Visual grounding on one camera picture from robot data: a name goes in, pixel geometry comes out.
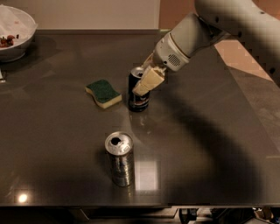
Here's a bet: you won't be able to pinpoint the green yellow sponge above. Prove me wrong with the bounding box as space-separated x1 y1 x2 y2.
85 80 123 109

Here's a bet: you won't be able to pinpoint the silver tall can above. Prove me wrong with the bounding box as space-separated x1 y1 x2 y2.
105 131 135 187

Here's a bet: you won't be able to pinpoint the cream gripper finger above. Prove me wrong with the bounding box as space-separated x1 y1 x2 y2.
132 66 165 96
141 53 154 69

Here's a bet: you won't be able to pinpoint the red snacks in bowl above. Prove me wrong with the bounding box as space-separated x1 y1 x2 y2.
0 35 19 48

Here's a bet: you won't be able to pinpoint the white bowl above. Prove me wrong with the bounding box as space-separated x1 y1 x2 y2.
0 4 38 62

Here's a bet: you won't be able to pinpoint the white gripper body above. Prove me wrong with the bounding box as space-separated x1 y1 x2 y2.
152 31 190 72

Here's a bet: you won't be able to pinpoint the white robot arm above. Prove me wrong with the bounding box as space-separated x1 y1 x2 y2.
133 0 280 96

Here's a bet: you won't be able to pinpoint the dark pepsi can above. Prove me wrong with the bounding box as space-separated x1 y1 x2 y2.
128 66 150 112

